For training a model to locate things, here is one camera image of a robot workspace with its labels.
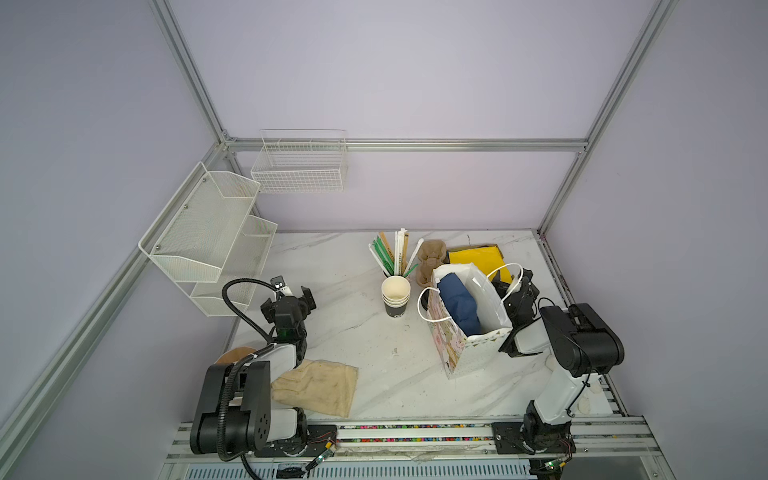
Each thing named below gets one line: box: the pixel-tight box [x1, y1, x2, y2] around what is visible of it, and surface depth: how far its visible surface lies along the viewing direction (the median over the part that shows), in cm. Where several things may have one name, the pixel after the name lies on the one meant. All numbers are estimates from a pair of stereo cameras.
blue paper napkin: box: [438, 272, 480, 336], surface depth 81 cm
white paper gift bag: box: [426, 262, 513, 380], surface depth 74 cm
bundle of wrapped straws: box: [368, 228, 424, 278], surface depth 97 cm
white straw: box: [403, 238, 424, 278], surface depth 95 cm
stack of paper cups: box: [381, 275, 411, 318], surface depth 92 cm
